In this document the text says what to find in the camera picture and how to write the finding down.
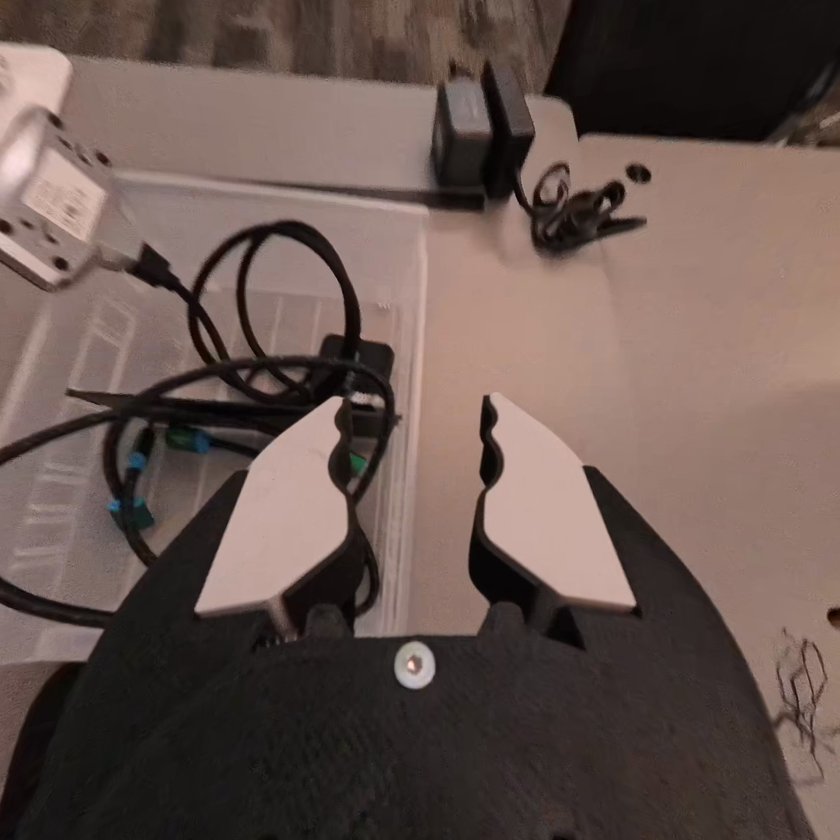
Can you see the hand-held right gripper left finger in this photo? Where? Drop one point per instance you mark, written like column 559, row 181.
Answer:
column 275, row 525

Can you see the black desk control box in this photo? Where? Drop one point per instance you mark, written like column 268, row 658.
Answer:
column 466, row 131

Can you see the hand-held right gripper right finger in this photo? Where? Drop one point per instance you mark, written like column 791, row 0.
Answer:
column 551, row 525

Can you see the clear plastic bin with divider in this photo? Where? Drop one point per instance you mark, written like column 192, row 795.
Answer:
column 387, row 275

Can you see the white sign stand base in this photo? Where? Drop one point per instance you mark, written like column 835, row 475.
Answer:
column 39, row 72

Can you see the black bin divider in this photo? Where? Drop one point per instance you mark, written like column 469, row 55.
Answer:
column 164, row 401

